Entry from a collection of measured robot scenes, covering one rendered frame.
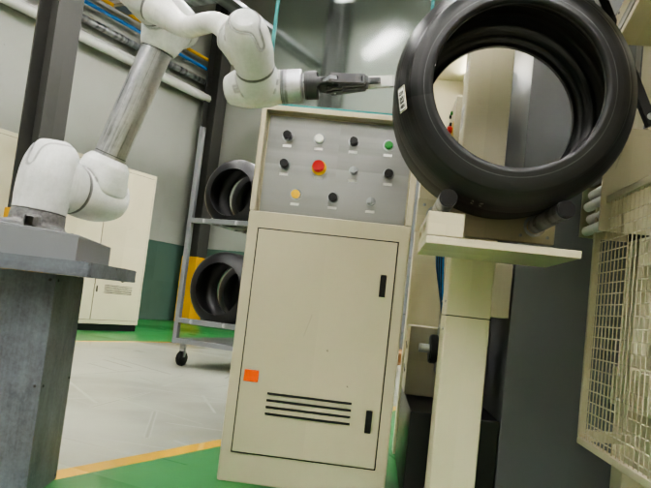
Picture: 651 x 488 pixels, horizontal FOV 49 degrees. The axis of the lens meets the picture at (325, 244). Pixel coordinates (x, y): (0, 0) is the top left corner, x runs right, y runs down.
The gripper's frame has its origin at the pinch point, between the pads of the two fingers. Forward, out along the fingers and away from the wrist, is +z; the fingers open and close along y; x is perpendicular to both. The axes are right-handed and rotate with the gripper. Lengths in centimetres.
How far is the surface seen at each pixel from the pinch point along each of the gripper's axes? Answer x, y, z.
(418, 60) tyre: -0.9, -12.3, 9.0
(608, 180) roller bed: 25, 19, 63
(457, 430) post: 94, 26, 19
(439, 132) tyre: 17.3, -12.8, 13.3
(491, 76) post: -8.6, 26.3, 33.2
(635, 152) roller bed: 18, 19, 71
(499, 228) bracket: 37, 24, 33
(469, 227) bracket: 36.5, 23.8, 24.3
